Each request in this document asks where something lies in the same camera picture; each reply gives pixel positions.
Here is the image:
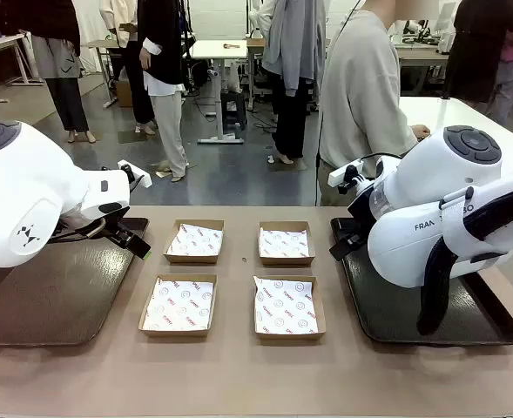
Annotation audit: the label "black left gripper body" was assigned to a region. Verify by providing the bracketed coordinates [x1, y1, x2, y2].
[101, 215, 131, 246]

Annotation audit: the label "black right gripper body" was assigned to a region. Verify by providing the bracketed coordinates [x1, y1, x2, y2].
[346, 191, 373, 239]

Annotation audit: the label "kraft paper food box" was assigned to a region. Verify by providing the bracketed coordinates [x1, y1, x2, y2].
[258, 220, 316, 267]
[138, 273, 219, 340]
[253, 273, 327, 341]
[163, 219, 226, 266]

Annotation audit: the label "person right forearm beige sleeve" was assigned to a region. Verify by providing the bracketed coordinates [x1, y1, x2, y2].
[384, 98, 419, 147]

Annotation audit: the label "paper scraps on floor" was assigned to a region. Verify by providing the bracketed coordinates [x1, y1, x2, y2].
[150, 159, 175, 179]

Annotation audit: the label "bystander black cardigan beige trousers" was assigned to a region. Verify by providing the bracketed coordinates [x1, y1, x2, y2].
[137, 0, 191, 183]

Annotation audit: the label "person torso beige sweater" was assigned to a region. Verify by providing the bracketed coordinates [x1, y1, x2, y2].
[319, 9, 419, 206]

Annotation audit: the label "large white work table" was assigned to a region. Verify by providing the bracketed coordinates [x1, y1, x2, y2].
[397, 96, 513, 169]

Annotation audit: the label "bystander cream jacket black trousers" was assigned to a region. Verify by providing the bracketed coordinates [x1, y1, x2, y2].
[98, 0, 158, 136]

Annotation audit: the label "brown cardboard box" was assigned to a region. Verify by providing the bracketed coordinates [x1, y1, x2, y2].
[116, 80, 135, 108]

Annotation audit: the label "bystander grey cardigan dark trousers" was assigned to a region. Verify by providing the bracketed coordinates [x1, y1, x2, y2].
[255, 0, 327, 171]

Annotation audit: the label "bystander black top grey skirt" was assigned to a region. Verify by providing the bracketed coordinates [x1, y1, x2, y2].
[3, 0, 97, 144]

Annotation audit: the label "wood top white leg table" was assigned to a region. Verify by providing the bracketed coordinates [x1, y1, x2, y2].
[81, 38, 122, 109]

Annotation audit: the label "bystander black shirt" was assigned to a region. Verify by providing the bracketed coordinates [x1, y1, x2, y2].
[441, 0, 513, 127]

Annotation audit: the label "white height-adjustable desk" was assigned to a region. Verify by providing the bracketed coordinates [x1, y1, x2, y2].
[190, 39, 249, 145]

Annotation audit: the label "thin black left arm cables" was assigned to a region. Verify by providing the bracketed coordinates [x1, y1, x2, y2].
[49, 216, 109, 244]

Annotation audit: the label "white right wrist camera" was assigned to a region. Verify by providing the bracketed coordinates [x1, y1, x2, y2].
[327, 159, 365, 195]

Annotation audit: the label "black plastic handled tray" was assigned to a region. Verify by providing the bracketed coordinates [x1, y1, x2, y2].
[329, 216, 513, 347]

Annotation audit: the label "brown plastic handled tray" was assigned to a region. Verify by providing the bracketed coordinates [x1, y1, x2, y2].
[0, 216, 151, 348]

